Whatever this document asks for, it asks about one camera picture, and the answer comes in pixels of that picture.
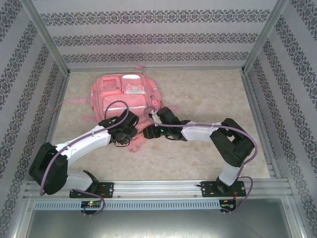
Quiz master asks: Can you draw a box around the pink student backpack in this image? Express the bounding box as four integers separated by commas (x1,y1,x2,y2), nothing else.
53,64,180,153

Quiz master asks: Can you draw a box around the grey metal sheet panel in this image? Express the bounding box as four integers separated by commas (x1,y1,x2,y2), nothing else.
24,209,299,238

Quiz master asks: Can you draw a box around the thin aluminium frame rail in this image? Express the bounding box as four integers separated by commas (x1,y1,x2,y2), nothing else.
68,65,246,73

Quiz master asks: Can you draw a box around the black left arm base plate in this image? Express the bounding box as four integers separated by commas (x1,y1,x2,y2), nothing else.
69,182,114,199

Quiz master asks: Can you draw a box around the wide aluminium mounting rail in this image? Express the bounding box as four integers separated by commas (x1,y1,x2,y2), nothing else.
23,180,292,199

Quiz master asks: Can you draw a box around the aluminium side rail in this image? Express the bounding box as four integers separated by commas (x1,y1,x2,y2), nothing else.
34,73,71,180
242,71,282,179

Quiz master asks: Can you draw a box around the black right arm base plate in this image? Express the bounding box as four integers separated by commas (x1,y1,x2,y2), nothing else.
202,180,247,198

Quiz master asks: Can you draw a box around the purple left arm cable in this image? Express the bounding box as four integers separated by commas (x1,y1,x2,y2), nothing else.
39,100,129,218

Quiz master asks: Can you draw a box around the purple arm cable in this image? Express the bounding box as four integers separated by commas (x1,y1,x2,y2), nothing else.
143,106,260,214
39,100,129,218

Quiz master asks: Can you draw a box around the slotted grey cable duct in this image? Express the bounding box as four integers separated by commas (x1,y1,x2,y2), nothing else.
33,199,221,211

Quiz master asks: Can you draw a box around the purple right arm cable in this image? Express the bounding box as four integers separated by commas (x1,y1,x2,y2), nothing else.
143,106,260,214

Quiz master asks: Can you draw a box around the aluminium frame post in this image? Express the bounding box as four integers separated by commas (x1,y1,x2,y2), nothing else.
21,0,71,76
242,0,290,74

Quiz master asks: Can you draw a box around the aluminium frame leg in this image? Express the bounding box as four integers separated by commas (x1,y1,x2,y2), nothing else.
8,195,34,238
287,195,307,238

